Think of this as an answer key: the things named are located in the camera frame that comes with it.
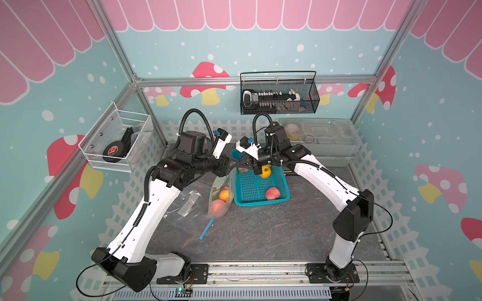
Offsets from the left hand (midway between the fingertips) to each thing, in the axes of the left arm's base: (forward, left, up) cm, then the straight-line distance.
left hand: (232, 163), depth 68 cm
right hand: (+3, -1, -4) cm, 5 cm away
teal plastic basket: (+9, -7, -33) cm, 35 cm away
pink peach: (-10, +5, -15) cm, 19 cm away
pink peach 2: (+4, -18, -28) cm, 33 cm away
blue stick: (-12, +13, -34) cm, 38 cm away
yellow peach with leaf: (+16, -16, -28) cm, 36 cm away
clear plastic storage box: (+30, -52, -17) cm, 63 cm away
